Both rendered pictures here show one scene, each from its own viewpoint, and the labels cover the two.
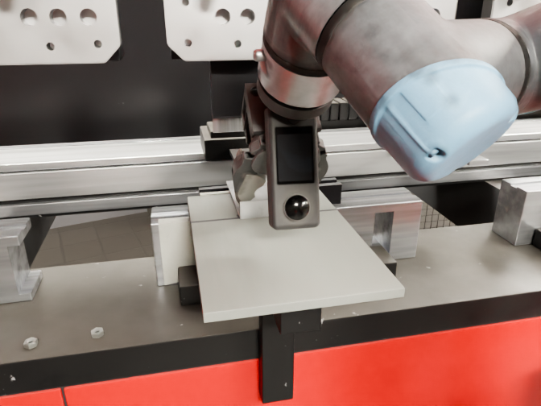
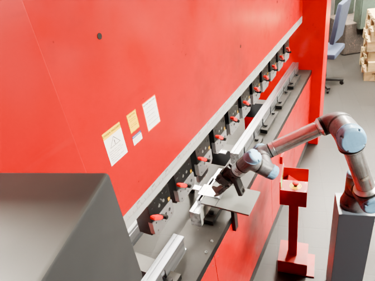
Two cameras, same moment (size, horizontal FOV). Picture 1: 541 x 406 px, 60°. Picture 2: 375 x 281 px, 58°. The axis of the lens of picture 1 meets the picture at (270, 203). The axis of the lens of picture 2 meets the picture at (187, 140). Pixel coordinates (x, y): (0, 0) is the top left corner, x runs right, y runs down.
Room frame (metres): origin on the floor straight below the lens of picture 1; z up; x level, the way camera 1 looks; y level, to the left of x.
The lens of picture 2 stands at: (-0.36, 1.05, 2.18)
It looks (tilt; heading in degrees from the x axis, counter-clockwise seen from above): 31 degrees down; 315
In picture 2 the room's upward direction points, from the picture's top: 10 degrees counter-clockwise
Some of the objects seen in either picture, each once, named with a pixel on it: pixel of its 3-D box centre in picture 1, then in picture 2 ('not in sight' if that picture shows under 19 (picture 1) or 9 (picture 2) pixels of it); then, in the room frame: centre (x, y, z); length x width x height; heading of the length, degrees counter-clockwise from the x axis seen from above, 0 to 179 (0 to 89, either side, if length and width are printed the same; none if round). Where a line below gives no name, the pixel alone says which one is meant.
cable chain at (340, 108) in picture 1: (311, 109); not in sight; (1.04, -0.09, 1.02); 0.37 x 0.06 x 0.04; 102
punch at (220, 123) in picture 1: (249, 94); (202, 172); (0.61, 0.03, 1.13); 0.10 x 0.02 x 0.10; 102
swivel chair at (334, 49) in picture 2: not in sight; (323, 46); (1.41, -3.69, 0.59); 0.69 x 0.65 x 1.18; 25
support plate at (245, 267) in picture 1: (274, 237); (230, 197); (0.46, 0.00, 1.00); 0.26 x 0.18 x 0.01; 12
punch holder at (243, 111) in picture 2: not in sight; (239, 102); (0.73, -0.54, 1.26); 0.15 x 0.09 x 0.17; 102
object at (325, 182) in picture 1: (270, 195); (207, 190); (0.62, 0.00, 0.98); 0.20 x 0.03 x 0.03; 102
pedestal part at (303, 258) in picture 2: not in sight; (296, 257); (0.33, -0.54, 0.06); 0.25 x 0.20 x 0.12; 21
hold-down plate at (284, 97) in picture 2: not in sight; (283, 99); (0.85, -1.36, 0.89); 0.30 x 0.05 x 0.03; 102
